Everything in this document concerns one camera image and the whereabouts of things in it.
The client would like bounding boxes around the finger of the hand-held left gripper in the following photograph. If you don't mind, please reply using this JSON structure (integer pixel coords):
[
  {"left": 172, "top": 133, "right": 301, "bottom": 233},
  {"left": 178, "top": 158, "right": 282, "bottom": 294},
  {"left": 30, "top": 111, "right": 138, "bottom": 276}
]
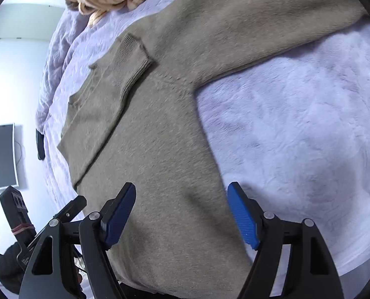
[{"left": 35, "top": 196, "right": 87, "bottom": 243}]

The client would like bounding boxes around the khaki knit sweater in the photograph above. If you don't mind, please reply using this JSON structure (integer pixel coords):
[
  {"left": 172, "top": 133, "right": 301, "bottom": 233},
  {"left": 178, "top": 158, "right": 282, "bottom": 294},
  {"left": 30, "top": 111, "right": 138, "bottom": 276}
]
[{"left": 57, "top": 0, "right": 368, "bottom": 299}]

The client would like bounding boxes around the black object at bed edge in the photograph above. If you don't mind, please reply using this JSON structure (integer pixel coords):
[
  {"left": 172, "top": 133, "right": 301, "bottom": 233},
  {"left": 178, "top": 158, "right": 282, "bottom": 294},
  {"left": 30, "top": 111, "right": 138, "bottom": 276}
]
[{"left": 36, "top": 129, "right": 46, "bottom": 161}]

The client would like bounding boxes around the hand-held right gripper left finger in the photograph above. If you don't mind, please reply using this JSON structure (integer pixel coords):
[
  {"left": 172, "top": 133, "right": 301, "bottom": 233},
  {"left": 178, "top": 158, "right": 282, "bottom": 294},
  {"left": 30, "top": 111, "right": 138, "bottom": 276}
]
[{"left": 18, "top": 182, "right": 137, "bottom": 299}]

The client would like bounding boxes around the dark knit cloth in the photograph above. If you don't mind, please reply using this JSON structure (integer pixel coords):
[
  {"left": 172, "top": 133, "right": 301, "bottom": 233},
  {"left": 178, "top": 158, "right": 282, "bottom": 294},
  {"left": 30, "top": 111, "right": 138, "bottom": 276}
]
[{"left": 0, "top": 242, "right": 28, "bottom": 295}]

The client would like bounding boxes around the lavender embossed blanket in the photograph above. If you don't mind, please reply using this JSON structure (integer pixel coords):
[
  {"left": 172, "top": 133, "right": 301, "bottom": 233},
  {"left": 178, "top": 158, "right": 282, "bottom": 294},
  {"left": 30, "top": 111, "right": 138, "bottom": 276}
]
[{"left": 35, "top": 0, "right": 370, "bottom": 289}]

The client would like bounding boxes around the white framed wall monitor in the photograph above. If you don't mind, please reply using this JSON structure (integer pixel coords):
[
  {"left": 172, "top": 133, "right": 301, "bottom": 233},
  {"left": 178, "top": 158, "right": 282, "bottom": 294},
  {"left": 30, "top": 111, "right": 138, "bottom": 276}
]
[{"left": 0, "top": 123, "right": 19, "bottom": 191}]

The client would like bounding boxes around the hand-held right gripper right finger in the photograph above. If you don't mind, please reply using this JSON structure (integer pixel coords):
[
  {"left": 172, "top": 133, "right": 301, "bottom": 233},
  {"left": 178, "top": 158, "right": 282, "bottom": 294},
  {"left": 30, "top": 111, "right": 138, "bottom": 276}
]
[{"left": 227, "top": 181, "right": 344, "bottom": 299}]

